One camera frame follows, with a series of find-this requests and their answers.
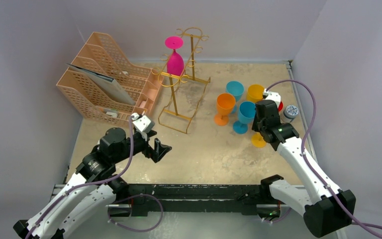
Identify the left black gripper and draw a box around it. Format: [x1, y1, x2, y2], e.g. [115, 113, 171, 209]
[113, 129, 171, 163]

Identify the orange wine glass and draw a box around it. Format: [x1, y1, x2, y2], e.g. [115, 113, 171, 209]
[214, 93, 236, 126]

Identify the blue wine glass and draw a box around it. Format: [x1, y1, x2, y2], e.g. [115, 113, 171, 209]
[232, 101, 256, 134]
[226, 81, 245, 103]

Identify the yellow wine glass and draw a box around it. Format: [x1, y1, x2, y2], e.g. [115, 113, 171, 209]
[251, 133, 267, 148]
[246, 84, 265, 103]

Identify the red wine glass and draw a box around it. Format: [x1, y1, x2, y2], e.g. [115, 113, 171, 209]
[278, 102, 284, 112]

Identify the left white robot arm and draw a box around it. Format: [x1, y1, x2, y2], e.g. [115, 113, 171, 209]
[13, 127, 172, 239]

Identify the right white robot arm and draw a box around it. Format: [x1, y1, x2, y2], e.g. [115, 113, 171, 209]
[252, 100, 356, 238]

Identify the magenta wine glass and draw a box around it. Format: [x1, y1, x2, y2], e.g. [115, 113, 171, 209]
[165, 36, 185, 76]

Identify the grey folder in organizer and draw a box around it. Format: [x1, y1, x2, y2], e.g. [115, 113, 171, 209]
[67, 63, 136, 106]

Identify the pink plastic file organizer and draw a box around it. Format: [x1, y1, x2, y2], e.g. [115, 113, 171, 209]
[57, 32, 161, 126]

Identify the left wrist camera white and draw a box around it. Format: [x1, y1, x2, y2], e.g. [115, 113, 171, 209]
[131, 113, 155, 133]

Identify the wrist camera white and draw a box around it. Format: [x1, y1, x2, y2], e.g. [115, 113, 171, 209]
[263, 89, 281, 108]
[131, 113, 155, 133]

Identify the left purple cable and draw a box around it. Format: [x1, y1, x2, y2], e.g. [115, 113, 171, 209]
[24, 114, 164, 239]

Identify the purple cable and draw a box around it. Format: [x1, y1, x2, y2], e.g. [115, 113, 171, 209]
[24, 114, 164, 239]
[264, 80, 382, 239]

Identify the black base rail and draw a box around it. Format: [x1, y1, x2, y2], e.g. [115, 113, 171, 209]
[103, 175, 292, 219]

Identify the gold wire glass rack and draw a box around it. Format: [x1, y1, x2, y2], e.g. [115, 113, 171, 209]
[154, 26, 211, 134]

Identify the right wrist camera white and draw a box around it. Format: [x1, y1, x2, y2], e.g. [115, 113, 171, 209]
[263, 89, 281, 108]

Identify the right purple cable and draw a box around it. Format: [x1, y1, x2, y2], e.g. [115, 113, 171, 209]
[264, 80, 382, 239]

